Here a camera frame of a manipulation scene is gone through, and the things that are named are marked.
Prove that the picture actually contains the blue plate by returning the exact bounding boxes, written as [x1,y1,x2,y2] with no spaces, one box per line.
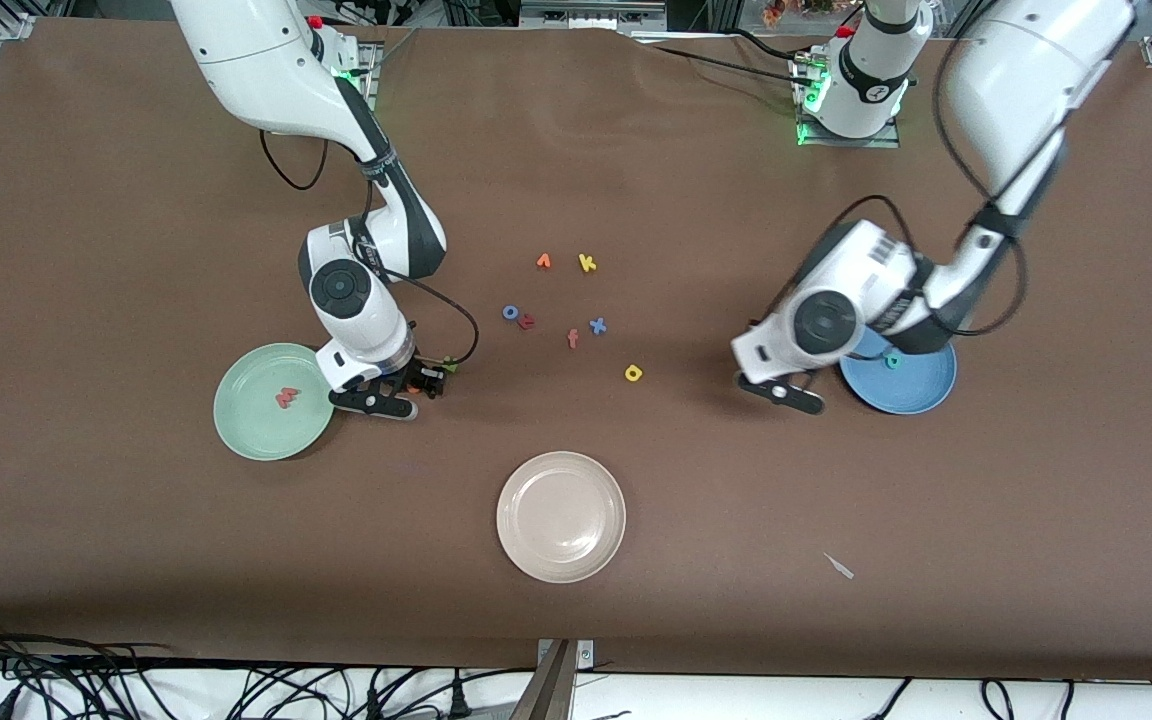
[839,330,958,415]

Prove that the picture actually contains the green plate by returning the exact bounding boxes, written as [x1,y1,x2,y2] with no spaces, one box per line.
[213,343,337,462]

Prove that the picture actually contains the beige plate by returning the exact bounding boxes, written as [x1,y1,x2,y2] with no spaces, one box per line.
[496,451,627,584]

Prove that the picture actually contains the brown table cover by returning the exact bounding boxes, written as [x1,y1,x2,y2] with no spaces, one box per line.
[0,15,1152,681]

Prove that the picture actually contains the grey metal bar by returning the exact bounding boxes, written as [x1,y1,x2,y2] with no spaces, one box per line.
[508,640,577,720]

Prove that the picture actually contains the orange flowers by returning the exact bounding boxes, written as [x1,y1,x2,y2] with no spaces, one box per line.
[761,0,837,26]

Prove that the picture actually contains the grey metal box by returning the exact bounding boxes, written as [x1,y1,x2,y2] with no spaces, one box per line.
[519,0,667,31]

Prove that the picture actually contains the black cable with gold plug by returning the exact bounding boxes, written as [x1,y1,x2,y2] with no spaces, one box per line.
[386,270,480,369]

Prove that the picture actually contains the black right arm loop cable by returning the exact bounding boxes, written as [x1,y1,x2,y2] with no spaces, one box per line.
[259,128,329,191]

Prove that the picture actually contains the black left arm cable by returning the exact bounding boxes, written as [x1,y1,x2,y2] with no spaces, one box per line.
[764,55,1029,339]

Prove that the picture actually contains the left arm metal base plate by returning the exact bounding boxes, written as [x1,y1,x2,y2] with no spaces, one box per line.
[794,55,902,149]

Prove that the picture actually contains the silver table edge bracket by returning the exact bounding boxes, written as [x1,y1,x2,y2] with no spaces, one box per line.
[537,640,595,671]

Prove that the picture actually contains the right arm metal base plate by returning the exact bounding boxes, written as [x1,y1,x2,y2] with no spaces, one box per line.
[336,42,379,106]

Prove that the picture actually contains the long black base cable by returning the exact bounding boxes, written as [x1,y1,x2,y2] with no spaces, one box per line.
[648,44,807,87]

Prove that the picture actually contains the short black base cable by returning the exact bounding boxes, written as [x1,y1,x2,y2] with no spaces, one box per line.
[731,28,809,61]

